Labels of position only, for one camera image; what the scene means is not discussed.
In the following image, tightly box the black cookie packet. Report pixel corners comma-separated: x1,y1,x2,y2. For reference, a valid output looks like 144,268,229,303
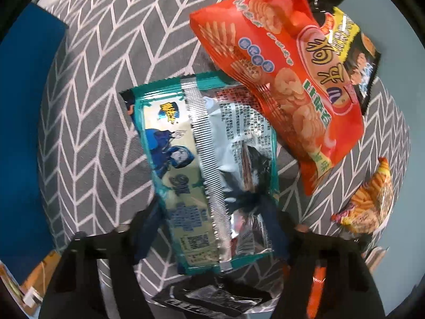
152,274,271,318

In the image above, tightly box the teal snack packet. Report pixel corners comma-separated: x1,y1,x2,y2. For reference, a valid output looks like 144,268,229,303
120,72,281,275

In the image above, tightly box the orange-red chips bag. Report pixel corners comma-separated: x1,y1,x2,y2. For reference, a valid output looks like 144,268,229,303
189,0,366,196

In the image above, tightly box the black yellow cartoon snack packet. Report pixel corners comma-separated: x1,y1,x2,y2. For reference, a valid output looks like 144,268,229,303
312,0,382,115

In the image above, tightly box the clear orange sticks snack packet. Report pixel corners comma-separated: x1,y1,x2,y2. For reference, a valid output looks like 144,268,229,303
331,157,394,240

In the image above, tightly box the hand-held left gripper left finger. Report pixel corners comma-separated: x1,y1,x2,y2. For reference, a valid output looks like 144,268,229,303
38,203,162,319

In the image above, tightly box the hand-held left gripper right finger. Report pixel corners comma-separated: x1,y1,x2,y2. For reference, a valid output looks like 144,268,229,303
264,201,387,319

